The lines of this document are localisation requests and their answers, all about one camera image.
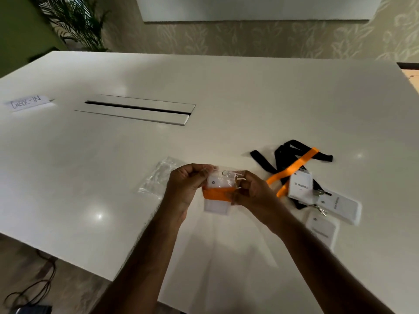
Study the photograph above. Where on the person's right hand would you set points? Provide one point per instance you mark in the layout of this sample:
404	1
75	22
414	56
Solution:
258	201

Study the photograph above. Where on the person's left hand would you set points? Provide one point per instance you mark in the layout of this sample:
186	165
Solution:
180	189

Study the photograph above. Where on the person's left thumb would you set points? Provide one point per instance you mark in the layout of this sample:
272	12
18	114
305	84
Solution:
206	169

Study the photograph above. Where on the person's right thumb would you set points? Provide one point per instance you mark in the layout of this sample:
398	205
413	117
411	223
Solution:
245	177

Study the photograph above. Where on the clear badge holder white card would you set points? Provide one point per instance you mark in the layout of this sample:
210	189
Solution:
217	205

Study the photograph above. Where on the person's right forearm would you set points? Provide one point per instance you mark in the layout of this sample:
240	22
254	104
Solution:
324	271

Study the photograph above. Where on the person's left forearm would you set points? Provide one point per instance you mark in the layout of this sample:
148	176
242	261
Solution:
144	261

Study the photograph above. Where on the pile of clear plastic sleeves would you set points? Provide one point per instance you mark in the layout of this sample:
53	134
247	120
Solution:
155	179

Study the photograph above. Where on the white name badge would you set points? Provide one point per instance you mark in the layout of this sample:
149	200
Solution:
322	228
342	207
300	188

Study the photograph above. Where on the handwritten white paper sign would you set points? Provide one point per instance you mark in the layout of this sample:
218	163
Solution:
27	102

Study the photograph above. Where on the wooden furniture edge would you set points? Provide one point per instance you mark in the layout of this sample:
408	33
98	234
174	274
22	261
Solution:
410	76

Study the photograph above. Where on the green palm plant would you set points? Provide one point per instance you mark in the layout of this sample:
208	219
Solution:
77	21

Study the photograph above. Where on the black device on floor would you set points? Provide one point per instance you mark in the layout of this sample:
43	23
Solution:
32	309

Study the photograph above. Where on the white wall board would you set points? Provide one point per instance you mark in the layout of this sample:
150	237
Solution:
258	8

